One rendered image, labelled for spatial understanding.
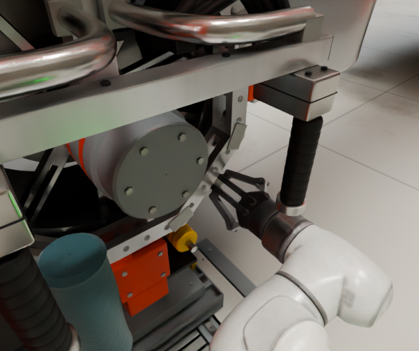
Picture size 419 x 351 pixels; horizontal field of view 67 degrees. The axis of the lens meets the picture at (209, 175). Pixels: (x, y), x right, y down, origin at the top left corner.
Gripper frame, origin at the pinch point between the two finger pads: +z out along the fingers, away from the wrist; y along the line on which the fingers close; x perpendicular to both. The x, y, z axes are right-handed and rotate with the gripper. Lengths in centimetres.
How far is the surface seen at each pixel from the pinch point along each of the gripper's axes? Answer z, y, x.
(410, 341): -46, -11, -79
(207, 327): -4, -42, -36
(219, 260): 14, -28, -50
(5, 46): 15.1, 0.6, 41.4
